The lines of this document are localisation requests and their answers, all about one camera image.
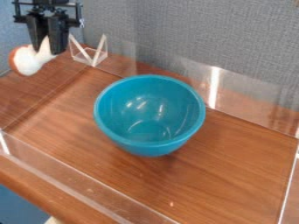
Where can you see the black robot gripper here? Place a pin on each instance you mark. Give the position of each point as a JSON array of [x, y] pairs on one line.
[[33, 11]]

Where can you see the brown white plush mushroom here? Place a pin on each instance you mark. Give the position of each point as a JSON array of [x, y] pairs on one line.
[[25, 61]]

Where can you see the clear acrylic barrier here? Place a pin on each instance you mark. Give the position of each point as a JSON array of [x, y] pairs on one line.
[[254, 100], [99, 196]]

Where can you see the clear acrylic front barrier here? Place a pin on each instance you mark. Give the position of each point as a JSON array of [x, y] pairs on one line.
[[99, 196]]

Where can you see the clear acrylic back barrier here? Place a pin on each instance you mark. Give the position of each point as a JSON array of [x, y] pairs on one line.
[[254, 100]]

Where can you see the blue plastic bowl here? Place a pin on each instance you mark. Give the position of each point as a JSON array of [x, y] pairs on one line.
[[150, 114]]

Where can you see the clear acrylic corner bracket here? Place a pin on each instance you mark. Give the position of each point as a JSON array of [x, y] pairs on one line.
[[87, 55]]

